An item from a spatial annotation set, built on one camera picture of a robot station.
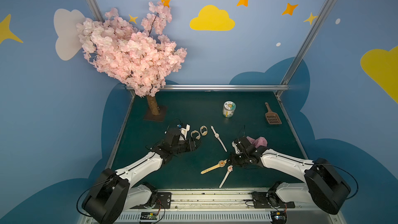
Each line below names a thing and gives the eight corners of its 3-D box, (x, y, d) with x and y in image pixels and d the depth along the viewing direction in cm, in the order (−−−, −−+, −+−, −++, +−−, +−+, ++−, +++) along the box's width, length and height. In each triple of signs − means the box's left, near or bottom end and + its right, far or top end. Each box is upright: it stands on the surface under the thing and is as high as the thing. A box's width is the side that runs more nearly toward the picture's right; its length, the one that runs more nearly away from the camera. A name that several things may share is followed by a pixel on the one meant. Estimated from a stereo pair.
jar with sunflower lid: (223, 117, 108) (224, 110, 102) (221, 107, 114) (223, 100, 108) (235, 117, 108) (237, 110, 102) (233, 107, 114) (235, 100, 108)
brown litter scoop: (268, 124, 107) (269, 121, 105) (261, 105, 119) (263, 102, 116) (279, 124, 107) (281, 121, 105) (272, 105, 119) (273, 102, 116)
